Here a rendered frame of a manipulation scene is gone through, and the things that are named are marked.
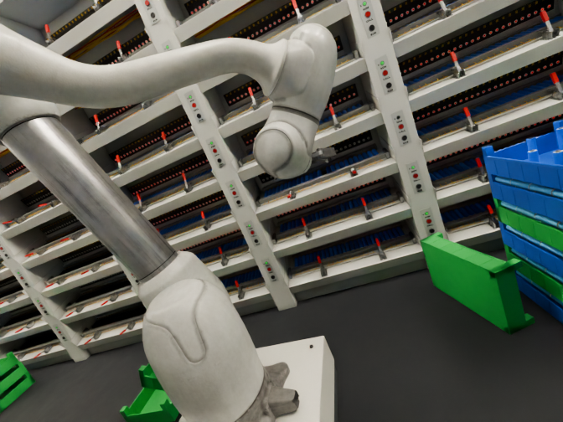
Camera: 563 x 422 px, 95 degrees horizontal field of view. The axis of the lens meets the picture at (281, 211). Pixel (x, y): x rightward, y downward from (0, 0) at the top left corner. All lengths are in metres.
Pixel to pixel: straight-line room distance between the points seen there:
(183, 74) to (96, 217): 0.33
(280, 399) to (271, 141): 0.45
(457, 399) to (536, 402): 0.15
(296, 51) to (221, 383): 0.56
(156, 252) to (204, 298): 0.21
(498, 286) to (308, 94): 0.69
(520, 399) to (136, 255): 0.89
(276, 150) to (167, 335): 0.34
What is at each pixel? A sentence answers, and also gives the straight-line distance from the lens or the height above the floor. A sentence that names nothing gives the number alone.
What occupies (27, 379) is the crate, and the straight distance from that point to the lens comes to 2.39.
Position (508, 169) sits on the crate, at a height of 0.43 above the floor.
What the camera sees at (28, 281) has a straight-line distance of 2.10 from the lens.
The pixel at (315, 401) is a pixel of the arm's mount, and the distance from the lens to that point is 0.57.
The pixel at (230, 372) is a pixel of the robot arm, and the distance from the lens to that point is 0.49.
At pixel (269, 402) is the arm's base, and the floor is 0.31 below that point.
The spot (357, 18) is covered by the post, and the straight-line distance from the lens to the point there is 1.11.
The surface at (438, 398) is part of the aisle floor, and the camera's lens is 0.87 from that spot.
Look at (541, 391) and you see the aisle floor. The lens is 0.90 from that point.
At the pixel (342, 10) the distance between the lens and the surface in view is 1.13.
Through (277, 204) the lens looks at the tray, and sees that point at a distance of 1.11.
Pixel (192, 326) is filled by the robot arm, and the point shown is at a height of 0.50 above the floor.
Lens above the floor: 0.69
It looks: 12 degrees down
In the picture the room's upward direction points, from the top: 23 degrees counter-clockwise
